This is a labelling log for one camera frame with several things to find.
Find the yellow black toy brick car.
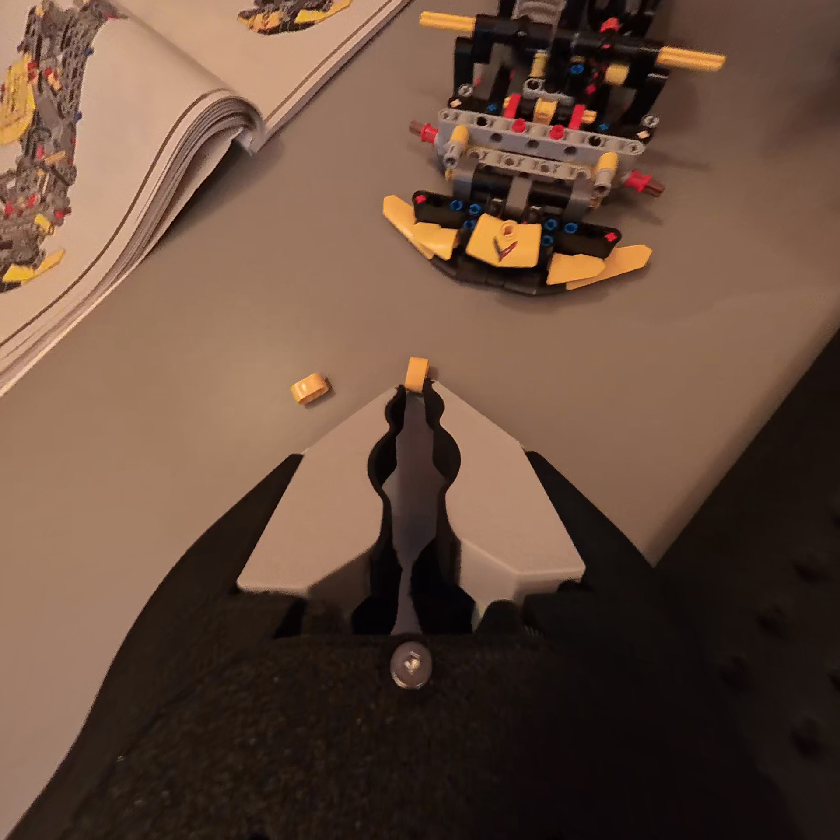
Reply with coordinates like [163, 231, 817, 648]
[382, 0, 727, 298]

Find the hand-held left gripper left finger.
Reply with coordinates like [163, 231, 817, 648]
[235, 386, 403, 636]

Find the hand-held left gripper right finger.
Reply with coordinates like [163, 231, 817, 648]
[410, 379, 587, 636]

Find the black perforated pad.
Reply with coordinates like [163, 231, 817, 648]
[646, 335, 840, 840]

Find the grey desk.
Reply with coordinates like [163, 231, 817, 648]
[0, 0, 840, 840]

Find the open instruction booklet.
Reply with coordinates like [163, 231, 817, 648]
[0, 0, 416, 398]

